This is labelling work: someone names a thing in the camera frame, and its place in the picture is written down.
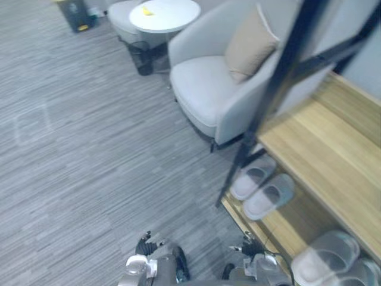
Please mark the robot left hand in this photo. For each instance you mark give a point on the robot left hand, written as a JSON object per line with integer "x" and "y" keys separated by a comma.
{"x": 146, "y": 246}

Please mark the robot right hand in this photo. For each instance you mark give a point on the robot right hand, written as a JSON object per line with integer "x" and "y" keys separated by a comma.
{"x": 252, "y": 248}

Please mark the robot body and legs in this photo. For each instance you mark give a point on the robot body and legs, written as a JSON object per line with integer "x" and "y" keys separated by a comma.
{"x": 168, "y": 269}

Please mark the light grey armchair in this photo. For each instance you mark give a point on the light grey armchair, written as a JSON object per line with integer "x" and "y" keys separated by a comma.
{"x": 122, "y": 21}
{"x": 202, "y": 89}

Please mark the beige cushion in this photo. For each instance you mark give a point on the beige cushion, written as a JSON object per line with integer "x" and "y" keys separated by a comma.
{"x": 248, "y": 50}

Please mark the round white side table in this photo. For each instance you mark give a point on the round white side table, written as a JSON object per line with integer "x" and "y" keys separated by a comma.
{"x": 166, "y": 15}

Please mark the yellow item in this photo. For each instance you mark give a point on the yellow item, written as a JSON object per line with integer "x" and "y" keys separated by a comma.
{"x": 146, "y": 11}

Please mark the black box with yellow label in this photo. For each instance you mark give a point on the black box with yellow label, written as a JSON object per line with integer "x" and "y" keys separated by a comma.
{"x": 74, "y": 15}

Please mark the wooden shoe rack black frame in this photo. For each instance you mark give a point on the wooden shoe rack black frame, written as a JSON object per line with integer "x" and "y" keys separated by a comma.
{"x": 315, "y": 146}

